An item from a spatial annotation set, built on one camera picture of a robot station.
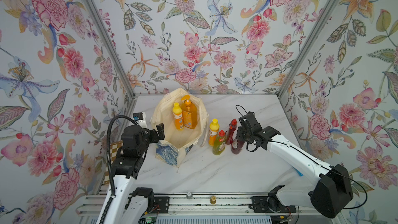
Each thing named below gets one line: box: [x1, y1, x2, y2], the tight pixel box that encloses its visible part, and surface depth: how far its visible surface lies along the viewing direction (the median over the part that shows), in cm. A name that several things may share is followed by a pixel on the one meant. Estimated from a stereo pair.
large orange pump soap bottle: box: [181, 94, 198, 130], surface depth 92 cm
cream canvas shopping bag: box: [150, 87, 210, 168], surface depth 88 cm
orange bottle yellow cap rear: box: [208, 118, 220, 147], surface depth 82 cm
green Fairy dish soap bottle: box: [212, 129, 226, 156], surface depth 84 cm
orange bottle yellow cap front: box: [172, 102, 184, 131], surface depth 90 cm
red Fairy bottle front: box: [231, 138, 245, 155], surface depth 86 cm
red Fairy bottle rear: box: [225, 118, 237, 145], surface depth 86 cm
